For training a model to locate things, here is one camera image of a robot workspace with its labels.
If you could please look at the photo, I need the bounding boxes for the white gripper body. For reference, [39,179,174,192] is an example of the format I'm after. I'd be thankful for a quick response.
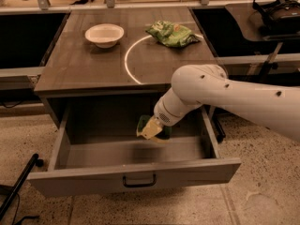
[154,99,182,127]

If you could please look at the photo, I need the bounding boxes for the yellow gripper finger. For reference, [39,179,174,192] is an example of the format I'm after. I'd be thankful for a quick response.
[142,116,163,140]

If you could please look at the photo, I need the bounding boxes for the green yellow sponge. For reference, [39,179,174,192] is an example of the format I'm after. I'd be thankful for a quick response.
[136,115,172,143]

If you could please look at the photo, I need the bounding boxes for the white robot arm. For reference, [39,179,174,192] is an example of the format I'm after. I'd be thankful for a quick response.
[137,65,300,142]

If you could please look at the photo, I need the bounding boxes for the open grey top drawer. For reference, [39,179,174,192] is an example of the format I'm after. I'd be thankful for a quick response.
[28,108,241,197]

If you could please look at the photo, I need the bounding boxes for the grey wooden drawer cabinet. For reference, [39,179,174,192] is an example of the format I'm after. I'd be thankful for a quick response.
[33,6,228,129]

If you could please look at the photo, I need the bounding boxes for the green chip bag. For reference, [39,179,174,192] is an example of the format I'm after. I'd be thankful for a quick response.
[146,21,200,48]

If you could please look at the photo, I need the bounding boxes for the white paper bowl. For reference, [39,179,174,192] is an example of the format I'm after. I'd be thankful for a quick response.
[85,23,124,49]

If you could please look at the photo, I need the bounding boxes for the grey side table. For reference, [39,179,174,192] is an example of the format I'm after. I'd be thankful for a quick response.
[225,3,300,41]

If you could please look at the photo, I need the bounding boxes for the black stand leg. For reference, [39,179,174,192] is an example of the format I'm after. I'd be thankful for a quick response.
[0,154,44,225]

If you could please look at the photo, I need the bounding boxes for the black drawer handle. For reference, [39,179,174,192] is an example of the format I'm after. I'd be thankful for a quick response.
[122,173,157,188]

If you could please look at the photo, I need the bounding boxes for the black headset with cables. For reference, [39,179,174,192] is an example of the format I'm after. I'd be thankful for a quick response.
[252,0,300,34]

